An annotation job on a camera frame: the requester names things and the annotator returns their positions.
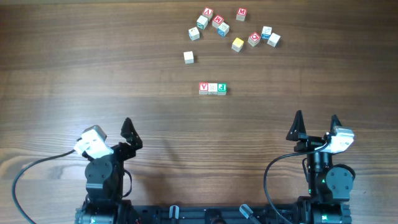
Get lone plain wooden block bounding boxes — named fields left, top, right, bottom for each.
left=183, top=51, right=194, bottom=64

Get red Q letter block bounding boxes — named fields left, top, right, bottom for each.
left=248, top=32, right=261, bottom=47

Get blue edged picture block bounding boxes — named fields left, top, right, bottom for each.
left=217, top=22, right=229, bottom=37

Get red A letter block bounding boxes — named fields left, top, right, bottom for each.
left=202, top=7, right=214, bottom=20

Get right black camera cable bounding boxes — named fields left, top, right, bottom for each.
left=263, top=141, right=333, bottom=224

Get left black camera cable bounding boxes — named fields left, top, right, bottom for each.
left=11, top=149, right=77, bottom=224

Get black camera cable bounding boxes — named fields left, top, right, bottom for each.
left=263, top=141, right=333, bottom=224
left=11, top=149, right=77, bottom=224

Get yellow W letter block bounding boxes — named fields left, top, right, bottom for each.
left=231, top=38, right=244, bottom=52

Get red M letter block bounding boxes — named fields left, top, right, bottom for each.
left=236, top=7, right=248, bottom=21

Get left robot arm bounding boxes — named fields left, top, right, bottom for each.
left=74, top=118, right=143, bottom=224

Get yellow K letter block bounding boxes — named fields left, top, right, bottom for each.
left=208, top=83, right=218, bottom=95

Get blue sided picture block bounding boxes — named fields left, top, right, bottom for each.
left=261, top=26, right=272, bottom=40

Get teal edged picture block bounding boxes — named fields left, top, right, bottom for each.
left=197, top=15, right=208, bottom=30

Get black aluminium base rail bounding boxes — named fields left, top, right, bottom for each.
left=75, top=204, right=353, bottom=224

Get red V letter block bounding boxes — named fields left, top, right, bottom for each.
left=199, top=82, right=208, bottom=95

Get rightmost plain wooden block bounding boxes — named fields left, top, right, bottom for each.
left=267, top=33, right=280, bottom=47

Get red W letter block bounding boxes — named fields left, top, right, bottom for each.
left=212, top=15, right=224, bottom=29

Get green E letter block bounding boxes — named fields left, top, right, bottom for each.
left=217, top=83, right=228, bottom=95

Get plain block beside V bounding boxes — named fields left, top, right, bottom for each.
left=188, top=27, right=200, bottom=40

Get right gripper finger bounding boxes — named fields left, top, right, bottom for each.
left=286, top=110, right=308, bottom=141
left=330, top=114, right=342, bottom=134

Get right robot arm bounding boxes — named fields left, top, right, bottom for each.
left=286, top=110, right=356, bottom=224

